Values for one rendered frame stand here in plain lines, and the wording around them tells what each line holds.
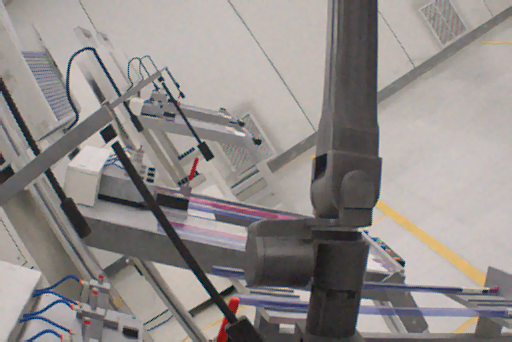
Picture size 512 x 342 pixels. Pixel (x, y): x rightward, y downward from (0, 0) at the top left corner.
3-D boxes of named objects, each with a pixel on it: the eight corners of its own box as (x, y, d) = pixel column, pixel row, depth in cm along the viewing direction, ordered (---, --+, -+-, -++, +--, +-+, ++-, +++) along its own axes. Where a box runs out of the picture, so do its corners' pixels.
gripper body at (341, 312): (305, 358, 92) (315, 295, 91) (292, 332, 102) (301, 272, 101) (363, 358, 93) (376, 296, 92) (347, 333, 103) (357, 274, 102)
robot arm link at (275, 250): (376, 170, 93) (348, 179, 101) (265, 162, 90) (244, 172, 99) (370, 287, 92) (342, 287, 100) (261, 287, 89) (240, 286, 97)
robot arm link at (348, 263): (379, 236, 93) (361, 226, 99) (316, 235, 92) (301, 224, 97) (369, 299, 94) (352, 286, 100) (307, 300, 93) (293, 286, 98)
